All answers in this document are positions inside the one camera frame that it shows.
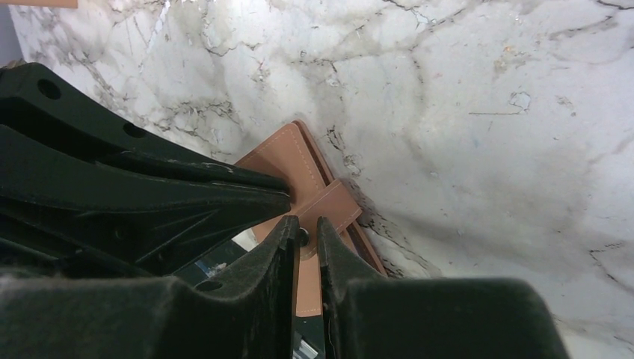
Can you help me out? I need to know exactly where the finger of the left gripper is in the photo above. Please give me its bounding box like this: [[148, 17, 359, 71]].
[[1, 63, 289, 193], [1, 126, 290, 277]]

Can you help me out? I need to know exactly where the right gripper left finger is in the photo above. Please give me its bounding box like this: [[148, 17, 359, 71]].
[[1, 215, 301, 358]]

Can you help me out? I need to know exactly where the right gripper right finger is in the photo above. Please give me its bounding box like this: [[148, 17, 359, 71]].
[[316, 217, 568, 358]]

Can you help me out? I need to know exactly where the brown leather card holder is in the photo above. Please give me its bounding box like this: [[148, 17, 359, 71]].
[[236, 120, 386, 317]]

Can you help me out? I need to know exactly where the orange mesh file organizer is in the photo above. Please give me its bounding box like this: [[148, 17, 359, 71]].
[[1, 0, 78, 8]]

